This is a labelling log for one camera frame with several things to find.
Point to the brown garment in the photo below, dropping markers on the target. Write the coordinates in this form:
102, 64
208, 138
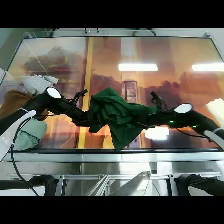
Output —
13, 100

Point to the white garment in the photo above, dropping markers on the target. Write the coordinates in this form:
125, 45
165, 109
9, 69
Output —
35, 83

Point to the silver frame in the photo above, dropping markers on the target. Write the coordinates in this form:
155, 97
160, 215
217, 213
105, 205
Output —
110, 160

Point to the dark green T-shirt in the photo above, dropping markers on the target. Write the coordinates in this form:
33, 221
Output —
121, 115

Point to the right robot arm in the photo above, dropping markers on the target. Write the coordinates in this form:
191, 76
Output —
196, 119

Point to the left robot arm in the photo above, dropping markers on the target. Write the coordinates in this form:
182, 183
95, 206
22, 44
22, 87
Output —
63, 106

